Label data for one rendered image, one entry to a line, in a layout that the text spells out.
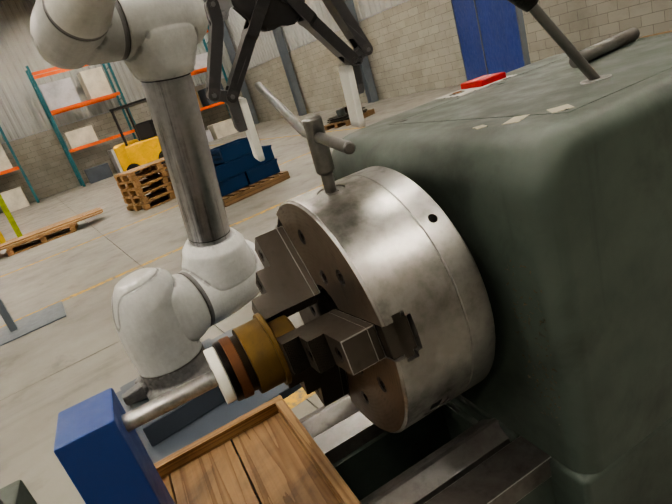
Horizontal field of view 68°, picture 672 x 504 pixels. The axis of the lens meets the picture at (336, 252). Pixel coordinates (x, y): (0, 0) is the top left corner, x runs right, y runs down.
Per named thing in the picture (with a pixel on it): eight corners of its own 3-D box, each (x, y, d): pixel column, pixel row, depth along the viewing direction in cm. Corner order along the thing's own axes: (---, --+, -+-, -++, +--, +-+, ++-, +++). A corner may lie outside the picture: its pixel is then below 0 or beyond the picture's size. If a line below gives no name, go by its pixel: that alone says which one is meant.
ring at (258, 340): (270, 294, 64) (202, 326, 61) (296, 315, 56) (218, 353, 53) (293, 354, 67) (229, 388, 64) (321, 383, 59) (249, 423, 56)
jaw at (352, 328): (354, 293, 61) (404, 307, 50) (368, 329, 62) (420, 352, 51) (273, 334, 57) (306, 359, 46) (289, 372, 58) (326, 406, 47)
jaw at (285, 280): (336, 294, 67) (295, 223, 71) (342, 280, 63) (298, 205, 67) (262, 331, 64) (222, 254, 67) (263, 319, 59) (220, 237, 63)
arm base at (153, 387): (119, 393, 122) (109, 374, 121) (202, 347, 133) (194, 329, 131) (136, 424, 107) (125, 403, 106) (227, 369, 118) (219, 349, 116)
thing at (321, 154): (349, 212, 59) (323, 115, 54) (331, 219, 58) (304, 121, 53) (342, 208, 61) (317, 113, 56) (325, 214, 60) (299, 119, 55)
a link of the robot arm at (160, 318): (126, 369, 120) (85, 289, 113) (190, 329, 131) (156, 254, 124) (155, 386, 108) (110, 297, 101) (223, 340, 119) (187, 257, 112)
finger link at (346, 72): (337, 66, 59) (343, 65, 59) (350, 125, 62) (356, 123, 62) (346, 66, 56) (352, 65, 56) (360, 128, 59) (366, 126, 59)
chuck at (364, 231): (357, 334, 86) (309, 159, 73) (488, 445, 60) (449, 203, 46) (312, 358, 83) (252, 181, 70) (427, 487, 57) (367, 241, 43)
